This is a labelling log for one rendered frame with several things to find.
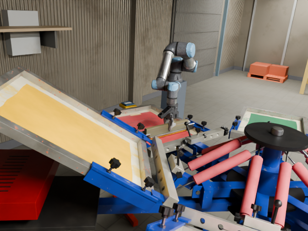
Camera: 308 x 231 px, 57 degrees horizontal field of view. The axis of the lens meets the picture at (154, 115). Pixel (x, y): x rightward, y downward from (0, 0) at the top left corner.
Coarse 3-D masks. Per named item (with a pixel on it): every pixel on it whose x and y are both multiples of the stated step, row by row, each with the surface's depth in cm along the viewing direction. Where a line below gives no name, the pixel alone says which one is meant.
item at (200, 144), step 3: (189, 144) 193; (192, 144) 190; (195, 144) 188; (198, 144) 188; (201, 144) 189; (204, 144) 189; (189, 147) 194; (192, 147) 191; (198, 147) 186; (201, 147) 185; (204, 147) 185; (207, 147) 185; (198, 150) 187; (201, 150) 184; (198, 153) 187
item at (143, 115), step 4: (144, 112) 264; (148, 112) 264; (136, 116) 253; (140, 116) 253; (144, 116) 254; (148, 116) 254; (156, 116) 256; (160, 120) 248; (180, 132) 226; (184, 132) 226; (168, 136) 218; (172, 136) 218; (176, 136) 219; (180, 136) 219; (184, 136) 220
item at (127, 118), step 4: (124, 116) 251; (128, 116) 252; (132, 116) 252; (124, 120) 243; (128, 120) 244; (132, 120) 244; (164, 136) 217; (164, 140) 211; (168, 140) 211; (172, 140) 212
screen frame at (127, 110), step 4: (148, 104) 275; (152, 104) 275; (128, 108) 261; (132, 108) 262; (136, 108) 264; (140, 108) 266; (144, 108) 269; (148, 108) 272; (152, 108) 272; (156, 108) 267; (160, 108) 267; (108, 112) 248; (112, 112) 249; (124, 112) 257; (128, 112) 260; (176, 120) 245; (200, 132) 224
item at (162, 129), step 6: (180, 120) 222; (186, 120) 223; (156, 126) 207; (162, 126) 210; (168, 126) 214; (174, 126) 218; (180, 126) 221; (186, 126) 226; (144, 132) 205; (150, 132) 205; (156, 132) 208; (162, 132) 212
